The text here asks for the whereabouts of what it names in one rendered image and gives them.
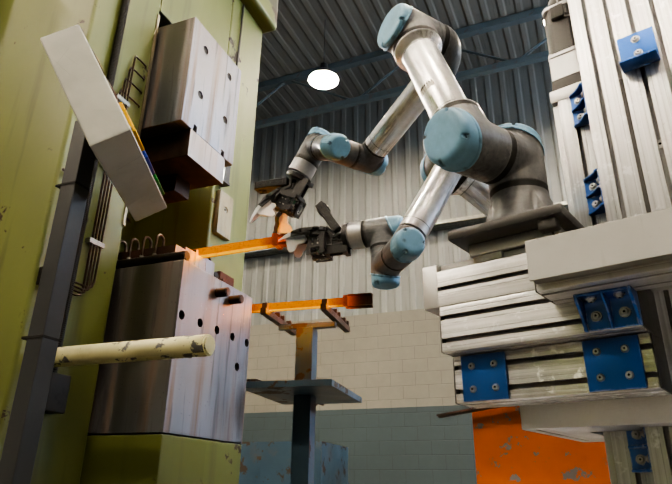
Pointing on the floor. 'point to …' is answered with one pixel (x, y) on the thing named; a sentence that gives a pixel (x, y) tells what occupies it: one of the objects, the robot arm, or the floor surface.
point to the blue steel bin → (331, 472)
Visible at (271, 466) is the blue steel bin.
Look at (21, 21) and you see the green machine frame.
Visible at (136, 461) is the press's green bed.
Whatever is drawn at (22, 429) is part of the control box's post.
